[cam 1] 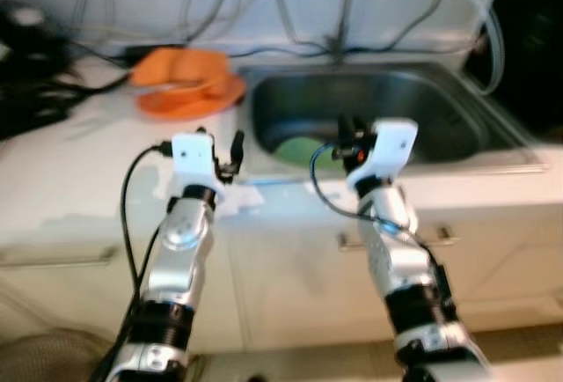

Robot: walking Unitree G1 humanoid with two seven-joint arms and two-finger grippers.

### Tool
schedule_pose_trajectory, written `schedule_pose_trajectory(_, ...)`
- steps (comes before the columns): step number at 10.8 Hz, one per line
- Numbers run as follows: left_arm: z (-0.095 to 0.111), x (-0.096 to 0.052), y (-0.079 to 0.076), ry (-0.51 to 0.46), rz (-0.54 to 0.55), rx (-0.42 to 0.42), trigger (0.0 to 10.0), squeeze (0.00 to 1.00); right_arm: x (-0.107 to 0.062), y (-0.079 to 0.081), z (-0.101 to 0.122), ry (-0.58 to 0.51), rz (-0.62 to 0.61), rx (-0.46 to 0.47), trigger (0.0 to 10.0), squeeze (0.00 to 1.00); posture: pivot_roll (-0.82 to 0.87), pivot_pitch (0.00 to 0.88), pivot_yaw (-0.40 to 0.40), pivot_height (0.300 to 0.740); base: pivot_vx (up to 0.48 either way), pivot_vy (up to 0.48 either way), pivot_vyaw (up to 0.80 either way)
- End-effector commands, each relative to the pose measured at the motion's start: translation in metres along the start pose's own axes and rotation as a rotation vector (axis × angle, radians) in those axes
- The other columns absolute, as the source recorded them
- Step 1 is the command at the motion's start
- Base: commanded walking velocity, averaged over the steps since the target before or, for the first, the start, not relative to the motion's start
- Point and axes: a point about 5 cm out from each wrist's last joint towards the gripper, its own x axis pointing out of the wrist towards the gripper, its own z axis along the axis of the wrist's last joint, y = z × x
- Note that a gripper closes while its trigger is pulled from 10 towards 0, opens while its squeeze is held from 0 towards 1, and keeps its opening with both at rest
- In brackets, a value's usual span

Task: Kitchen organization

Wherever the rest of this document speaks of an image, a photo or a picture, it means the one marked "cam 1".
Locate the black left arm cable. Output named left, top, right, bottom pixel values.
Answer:
left=119, top=142, right=174, bottom=312

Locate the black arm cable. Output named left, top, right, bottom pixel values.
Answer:
left=308, top=142, right=454, bottom=312
left=119, top=142, right=174, bottom=312

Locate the black power strip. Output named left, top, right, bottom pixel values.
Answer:
left=0, top=83, right=84, bottom=141

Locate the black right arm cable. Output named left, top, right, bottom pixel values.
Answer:
left=308, top=142, right=454, bottom=312

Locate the stainless steel sink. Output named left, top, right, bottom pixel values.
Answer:
left=236, top=59, right=548, bottom=179

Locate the orange plastic plate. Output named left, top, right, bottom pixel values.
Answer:
left=135, top=72, right=248, bottom=121

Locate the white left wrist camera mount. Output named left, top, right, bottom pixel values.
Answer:
left=169, top=132, right=230, bottom=205

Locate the chrome gooseneck faucet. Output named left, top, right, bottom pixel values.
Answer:
left=325, top=0, right=363, bottom=64

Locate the black appliance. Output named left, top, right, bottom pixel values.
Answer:
left=462, top=0, right=563, bottom=141

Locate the wire mesh basket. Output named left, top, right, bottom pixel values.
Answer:
left=0, top=329, right=115, bottom=382

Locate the white water hose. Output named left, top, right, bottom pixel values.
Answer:
left=400, top=0, right=508, bottom=97

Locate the black adapter with white label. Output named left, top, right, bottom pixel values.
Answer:
left=0, top=4, right=71, bottom=79

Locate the metal drawer handle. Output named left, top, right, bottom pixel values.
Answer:
left=0, top=246, right=120, bottom=268
left=339, top=226, right=458, bottom=251

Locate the white kitchen base cabinet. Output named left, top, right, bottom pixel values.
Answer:
left=0, top=197, right=563, bottom=352

